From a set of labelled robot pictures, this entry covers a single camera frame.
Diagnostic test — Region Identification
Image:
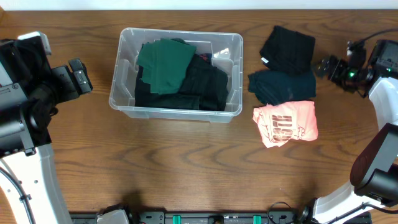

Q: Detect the large black garment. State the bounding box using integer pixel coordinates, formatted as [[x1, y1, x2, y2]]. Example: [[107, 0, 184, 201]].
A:
[[134, 54, 228, 111]]

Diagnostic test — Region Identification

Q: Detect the green garment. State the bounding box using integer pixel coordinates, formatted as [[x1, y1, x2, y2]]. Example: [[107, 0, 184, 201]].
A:
[[137, 39, 197, 95]]

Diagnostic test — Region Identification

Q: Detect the small black folded garment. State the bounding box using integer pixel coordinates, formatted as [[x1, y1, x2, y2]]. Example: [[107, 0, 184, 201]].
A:
[[259, 26, 316, 75]]

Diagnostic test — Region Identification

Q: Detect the black mounting rail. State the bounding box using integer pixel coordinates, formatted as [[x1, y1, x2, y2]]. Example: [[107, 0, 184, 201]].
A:
[[70, 205, 315, 224]]

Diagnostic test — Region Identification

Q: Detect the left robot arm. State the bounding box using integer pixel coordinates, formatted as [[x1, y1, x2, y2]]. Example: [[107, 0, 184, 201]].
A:
[[1, 32, 93, 223]]

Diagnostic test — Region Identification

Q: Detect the red navy plaid shirt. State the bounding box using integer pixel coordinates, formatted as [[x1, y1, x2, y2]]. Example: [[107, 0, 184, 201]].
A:
[[199, 53, 213, 63]]

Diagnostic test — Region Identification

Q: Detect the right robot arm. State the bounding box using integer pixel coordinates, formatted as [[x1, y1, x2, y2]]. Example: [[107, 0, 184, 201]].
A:
[[297, 39, 397, 223]]

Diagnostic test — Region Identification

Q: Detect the pink printed t-shirt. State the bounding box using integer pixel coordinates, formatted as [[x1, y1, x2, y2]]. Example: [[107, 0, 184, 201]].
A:
[[252, 101, 318, 148]]

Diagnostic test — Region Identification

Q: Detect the clear plastic storage bin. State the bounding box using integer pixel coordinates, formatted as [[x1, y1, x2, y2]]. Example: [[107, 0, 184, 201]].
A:
[[109, 27, 244, 123]]

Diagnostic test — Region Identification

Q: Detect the dark teal garment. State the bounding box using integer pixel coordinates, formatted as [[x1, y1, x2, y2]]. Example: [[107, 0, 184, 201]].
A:
[[248, 70, 316, 106]]

